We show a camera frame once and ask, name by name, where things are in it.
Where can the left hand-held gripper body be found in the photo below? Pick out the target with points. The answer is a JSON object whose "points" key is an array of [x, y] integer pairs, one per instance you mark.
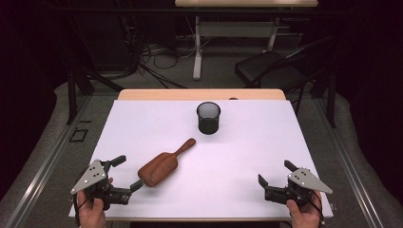
{"points": [[92, 177]]}

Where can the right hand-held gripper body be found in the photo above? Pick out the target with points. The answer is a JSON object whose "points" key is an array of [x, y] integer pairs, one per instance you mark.
{"points": [[305, 180]]}

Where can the brown wooden hairbrush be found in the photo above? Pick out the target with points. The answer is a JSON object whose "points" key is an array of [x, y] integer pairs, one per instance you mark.
{"points": [[158, 167]]}

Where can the black mesh pen cup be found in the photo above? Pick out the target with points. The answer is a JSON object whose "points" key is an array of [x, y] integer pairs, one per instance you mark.
{"points": [[208, 125]]}

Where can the person's right hand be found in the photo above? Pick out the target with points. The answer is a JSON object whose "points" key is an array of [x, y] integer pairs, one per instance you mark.
{"points": [[305, 217]]}

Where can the person's left hand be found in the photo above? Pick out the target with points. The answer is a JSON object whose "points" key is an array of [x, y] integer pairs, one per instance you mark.
{"points": [[92, 213]]}

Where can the black square floor socket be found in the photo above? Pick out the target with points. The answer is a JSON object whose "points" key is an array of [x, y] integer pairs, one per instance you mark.
{"points": [[72, 138]]}

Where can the white board table cover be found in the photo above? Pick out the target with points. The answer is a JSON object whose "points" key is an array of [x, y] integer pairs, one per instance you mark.
{"points": [[221, 164]]}

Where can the black metal stand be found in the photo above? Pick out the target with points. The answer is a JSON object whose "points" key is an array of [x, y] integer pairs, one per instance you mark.
{"points": [[331, 101], [72, 95]]}

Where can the black folding chair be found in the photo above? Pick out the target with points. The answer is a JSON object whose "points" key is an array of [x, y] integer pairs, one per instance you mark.
{"points": [[269, 68]]}

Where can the white-legged desk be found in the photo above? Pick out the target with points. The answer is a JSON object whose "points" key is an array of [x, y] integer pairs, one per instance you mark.
{"points": [[234, 29]]}

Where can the black horizontal metal bar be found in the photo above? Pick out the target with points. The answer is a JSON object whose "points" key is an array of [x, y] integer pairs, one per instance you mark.
{"points": [[158, 12]]}

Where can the metal floor rail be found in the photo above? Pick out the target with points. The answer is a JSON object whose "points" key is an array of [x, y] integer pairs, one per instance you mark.
{"points": [[348, 164], [47, 164]]}

